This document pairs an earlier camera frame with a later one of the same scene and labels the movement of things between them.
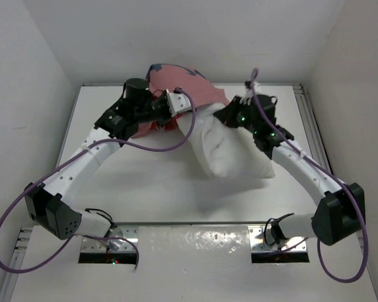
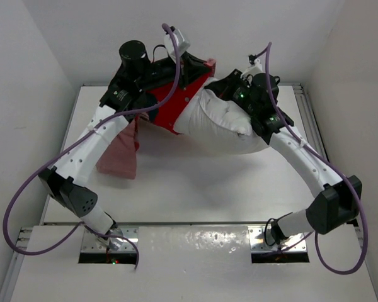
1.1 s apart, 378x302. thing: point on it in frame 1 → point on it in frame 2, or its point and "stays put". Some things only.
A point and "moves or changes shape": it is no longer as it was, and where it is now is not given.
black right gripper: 225,112 → 225,82
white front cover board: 187,263 stays put
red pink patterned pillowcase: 160,77 moves or changes shape
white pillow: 231,153 moves or changes shape
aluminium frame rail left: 7,289 stays put
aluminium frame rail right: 310,127 stays put
